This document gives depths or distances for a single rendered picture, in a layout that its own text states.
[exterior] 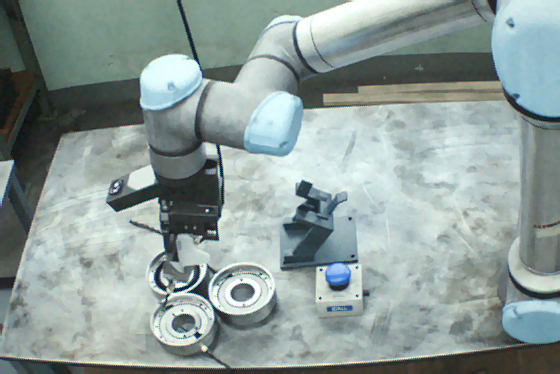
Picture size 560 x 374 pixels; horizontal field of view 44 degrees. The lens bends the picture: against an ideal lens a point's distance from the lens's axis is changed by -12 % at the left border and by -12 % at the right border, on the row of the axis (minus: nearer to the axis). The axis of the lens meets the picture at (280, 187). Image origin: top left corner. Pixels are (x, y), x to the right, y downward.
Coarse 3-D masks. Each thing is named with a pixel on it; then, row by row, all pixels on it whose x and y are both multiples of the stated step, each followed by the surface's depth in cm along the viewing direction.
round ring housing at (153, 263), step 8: (160, 256) 129; (152, 264) 128; (200, 264) 127; (152, 272) 128; (192, 272) 126; (208, 272) 127; (152, 280) 126; (168, 280) 128; (200, 280) 124; (208, 280) 127; (152, 288) 124; (192, 288) 123; (200, 288) 124; (160, 296) 124; (200, 296) 126
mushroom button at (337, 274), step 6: (336, 264) 118; (342, 264) 118; (330, 270) 117; (336, 270) 117; (342, 270) 117; (348, 270) 117; (324, 276) 117; (330, 276) 116; (336, 276) 116; (342, 276) 116; (348, 276) 116; (330, 282) 116; (336, 282) 116; (342, 282) 116
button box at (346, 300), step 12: (360, 264) 121; (360, 276) 119; (324, 288) 119; (336, 288) 118; (348, 288) 118; (360, 288) 117; (324, 300) 117; (336, 300) 117; (348, 300) 116; (360, 300) 116; (324, 312) 119; (336, 312) 119; (348, 312) 119; (360, 312) 118
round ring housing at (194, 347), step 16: (176, 304) 122; (192, 304) 122; (208, 304) 120; (160, 320) 120; (176, 320) 121; (192, 320) 121; (160, 336) 118; (176, 336) 117; (208, 336) 116; (176, 352) 116; (192, 352) 117
